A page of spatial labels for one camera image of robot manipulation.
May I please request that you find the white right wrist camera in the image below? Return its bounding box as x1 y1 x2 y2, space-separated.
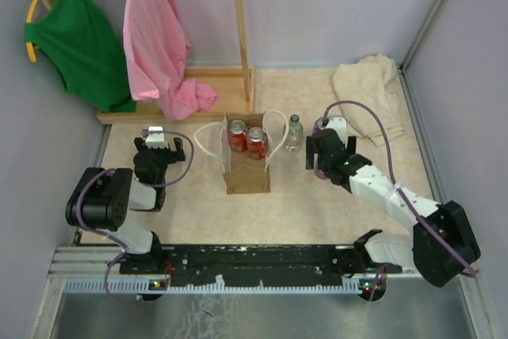
323 115 348 143

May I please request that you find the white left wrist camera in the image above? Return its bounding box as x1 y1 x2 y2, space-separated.
142 126 169 149

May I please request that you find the wooden clothes rack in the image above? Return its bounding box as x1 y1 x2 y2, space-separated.
24 0 253 123

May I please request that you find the red Coke can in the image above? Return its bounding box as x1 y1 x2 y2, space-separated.
246 127 267 160
227 119 248 152

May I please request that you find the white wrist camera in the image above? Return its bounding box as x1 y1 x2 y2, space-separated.
323 115 348 143
142 126 169 149

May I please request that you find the aluminium frame rail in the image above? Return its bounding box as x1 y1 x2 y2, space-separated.
47 245 481 296

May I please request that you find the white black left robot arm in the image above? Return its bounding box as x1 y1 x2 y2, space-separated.
65 129 194 275

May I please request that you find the purple Fanta soda can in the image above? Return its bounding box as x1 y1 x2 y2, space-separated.
312 117 329 135

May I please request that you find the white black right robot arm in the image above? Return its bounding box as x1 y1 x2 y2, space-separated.
306 129 481 287

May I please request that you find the green-capped Chang soda bottle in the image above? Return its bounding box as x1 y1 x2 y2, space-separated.
284 114 303 152

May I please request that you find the pink t-shirt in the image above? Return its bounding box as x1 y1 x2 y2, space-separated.
122 0 218 120

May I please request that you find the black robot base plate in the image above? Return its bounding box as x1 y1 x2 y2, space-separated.
117 243 404 288

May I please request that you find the beige folded cloth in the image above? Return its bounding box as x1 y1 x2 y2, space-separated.
331 53 405 146

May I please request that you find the green tank top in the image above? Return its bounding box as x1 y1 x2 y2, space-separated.
24 0 136 113

